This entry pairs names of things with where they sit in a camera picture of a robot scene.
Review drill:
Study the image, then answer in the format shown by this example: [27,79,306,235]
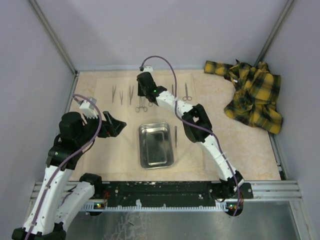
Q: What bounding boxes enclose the steel clamp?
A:
[135,96,148,113]

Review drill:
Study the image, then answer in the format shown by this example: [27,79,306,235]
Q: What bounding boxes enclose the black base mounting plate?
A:
[92,181,253,208]

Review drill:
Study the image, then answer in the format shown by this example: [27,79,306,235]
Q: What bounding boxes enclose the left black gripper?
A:
[76,110,126,146]

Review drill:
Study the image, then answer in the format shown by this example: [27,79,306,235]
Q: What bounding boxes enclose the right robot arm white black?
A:
[136,72,244,199]

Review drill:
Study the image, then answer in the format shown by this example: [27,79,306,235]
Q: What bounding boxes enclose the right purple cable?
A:
[139,55,245,217]

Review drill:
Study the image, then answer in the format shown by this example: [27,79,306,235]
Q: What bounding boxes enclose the aluminium front rail frame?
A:
[29,179,303,201]

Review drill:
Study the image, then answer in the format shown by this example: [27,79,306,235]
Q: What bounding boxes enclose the short steel tweezers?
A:
[119,91,124,105]

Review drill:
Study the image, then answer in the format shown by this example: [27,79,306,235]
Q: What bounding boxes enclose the beige cloth wrap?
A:
[81,77,204,175]

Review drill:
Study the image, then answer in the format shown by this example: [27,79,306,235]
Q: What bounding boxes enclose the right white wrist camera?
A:
[139,65,154,73]

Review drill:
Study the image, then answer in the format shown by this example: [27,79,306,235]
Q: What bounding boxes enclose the aluminium corner post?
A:
[27,0,77,75]
[254,0,296,67]

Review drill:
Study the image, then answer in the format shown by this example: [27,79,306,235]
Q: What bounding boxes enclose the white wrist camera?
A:
[139,65,154,73]
[79,100,98,119]

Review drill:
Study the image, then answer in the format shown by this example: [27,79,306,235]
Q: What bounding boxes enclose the steel surgical scissors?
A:
[182,83,193,101]

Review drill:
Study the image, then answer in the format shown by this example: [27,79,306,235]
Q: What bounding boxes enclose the right aluminium corner post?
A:
[254,0,296,67]

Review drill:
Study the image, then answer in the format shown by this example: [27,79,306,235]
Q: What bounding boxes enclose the left aluminium corner post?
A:
[27,0,77,75]

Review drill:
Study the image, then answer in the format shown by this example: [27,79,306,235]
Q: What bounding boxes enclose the steel scalpel handle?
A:
[174,125,178,148]

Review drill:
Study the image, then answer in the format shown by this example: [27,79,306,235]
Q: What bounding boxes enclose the steel instrument tray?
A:
[138,122,174,170]

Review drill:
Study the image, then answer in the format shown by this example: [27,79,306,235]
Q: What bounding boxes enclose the white slotted cable duct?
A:
[81,199,241,212]

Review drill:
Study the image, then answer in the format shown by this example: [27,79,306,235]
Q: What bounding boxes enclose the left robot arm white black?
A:
[11,111,127,240]

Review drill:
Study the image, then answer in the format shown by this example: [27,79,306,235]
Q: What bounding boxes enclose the yellow plaid shirt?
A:
[204,60,284,134]

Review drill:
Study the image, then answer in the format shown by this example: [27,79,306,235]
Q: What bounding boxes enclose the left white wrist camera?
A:
[79,100,98,119]

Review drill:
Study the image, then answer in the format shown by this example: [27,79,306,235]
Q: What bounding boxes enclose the long steel tweezers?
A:
[129,85,134,105]

